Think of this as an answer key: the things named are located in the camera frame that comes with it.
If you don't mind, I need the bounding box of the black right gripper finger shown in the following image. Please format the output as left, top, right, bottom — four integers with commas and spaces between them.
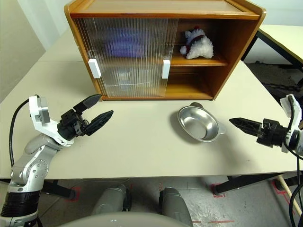
229, 120, 262, 137
229, 117, 264, 130

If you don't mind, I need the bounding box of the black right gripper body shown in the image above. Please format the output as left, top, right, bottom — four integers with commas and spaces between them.
256, 118, 291, 148

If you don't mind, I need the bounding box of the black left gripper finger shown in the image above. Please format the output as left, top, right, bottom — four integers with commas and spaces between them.
73, 94, 103, 112
84, 109, 114, 137

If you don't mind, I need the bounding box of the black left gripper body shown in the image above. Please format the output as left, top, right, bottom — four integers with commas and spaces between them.
56, 109, 92, 141

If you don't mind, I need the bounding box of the white door handle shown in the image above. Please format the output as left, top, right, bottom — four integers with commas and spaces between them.
88, 59, 102, 79
161, 60, 171, 79

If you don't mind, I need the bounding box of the ribbed translucent sliding door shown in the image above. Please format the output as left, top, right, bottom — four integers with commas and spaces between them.
75, 17, 171, 98
81, 17, 179, 98

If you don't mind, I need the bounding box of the purple plastic bag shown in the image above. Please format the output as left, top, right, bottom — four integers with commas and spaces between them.
104, 27, 152, 57

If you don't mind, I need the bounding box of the white and red plush toy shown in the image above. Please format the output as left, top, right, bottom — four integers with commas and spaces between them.
179, 26, 215, 60

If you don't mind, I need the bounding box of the wooden cabinet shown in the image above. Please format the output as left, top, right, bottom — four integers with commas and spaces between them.
63, 0, 267, 102

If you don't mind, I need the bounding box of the stainless steel bowl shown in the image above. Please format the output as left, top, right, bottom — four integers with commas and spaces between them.
177, 101, 227, 144

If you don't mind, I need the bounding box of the black table leg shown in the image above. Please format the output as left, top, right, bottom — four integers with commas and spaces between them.
41, 180, 77, 201
210, 174, 284, 197

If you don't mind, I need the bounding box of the wooden stick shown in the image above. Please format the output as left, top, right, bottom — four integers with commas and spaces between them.
276, 175, 303, 218

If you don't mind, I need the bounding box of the grey rounded shape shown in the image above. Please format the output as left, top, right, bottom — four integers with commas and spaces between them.
91, 184, 132, 216
159, 186, 194, 227

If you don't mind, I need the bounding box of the beige side table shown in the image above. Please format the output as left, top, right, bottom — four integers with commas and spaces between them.
241, 24, 303, 69

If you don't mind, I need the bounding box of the beige rounded robot body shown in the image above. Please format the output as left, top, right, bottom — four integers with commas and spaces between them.
56, 212, 187, 227

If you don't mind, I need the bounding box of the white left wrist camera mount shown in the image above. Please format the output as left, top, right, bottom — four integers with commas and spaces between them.
28, 95, 74, 147

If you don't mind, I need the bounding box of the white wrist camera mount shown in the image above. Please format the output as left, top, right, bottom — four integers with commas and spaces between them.
28, 95, 74, 147
280, 94, 303, 154

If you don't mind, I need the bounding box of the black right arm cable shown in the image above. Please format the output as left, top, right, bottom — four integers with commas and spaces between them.
286, 96, 303, 227

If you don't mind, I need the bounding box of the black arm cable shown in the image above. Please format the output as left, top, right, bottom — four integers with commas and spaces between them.
286, 96, 303, 227
9, 98, 31, 166

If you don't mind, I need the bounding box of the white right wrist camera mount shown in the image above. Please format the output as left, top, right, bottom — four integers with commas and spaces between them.
280, 94, 303, 154

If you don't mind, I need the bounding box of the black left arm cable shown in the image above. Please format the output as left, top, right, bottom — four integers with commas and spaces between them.
9, 98, 31, 166

